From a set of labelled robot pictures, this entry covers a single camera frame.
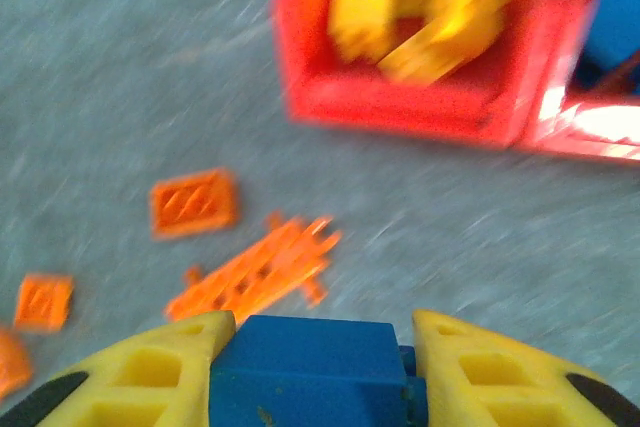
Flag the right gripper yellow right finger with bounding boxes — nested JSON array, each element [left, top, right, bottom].
[[412, 309, 640, 427]]

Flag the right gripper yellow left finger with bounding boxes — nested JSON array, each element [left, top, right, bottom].
[[0, 310, 236, 427]]

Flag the small orange square lego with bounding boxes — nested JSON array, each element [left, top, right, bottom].
[[13, 272, 75, 333]]

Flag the orange curved lego piece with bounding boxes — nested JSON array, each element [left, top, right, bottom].
[[0, 326, 35, 401]]

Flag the orange long ladder lego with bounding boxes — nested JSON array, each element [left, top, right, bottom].
[[164, 211, 344, 326]]

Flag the blue lego brick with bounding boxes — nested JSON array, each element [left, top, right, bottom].
[[574, 0, 640, 93], [208, 315, 430, 427]]

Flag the orange square lego brick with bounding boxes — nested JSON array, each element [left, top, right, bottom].
[[148, 166, 241, 241]]

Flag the red plastic bin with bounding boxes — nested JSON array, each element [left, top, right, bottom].
[[519, 0, 640, 161], [272, 0, 601, 148]]

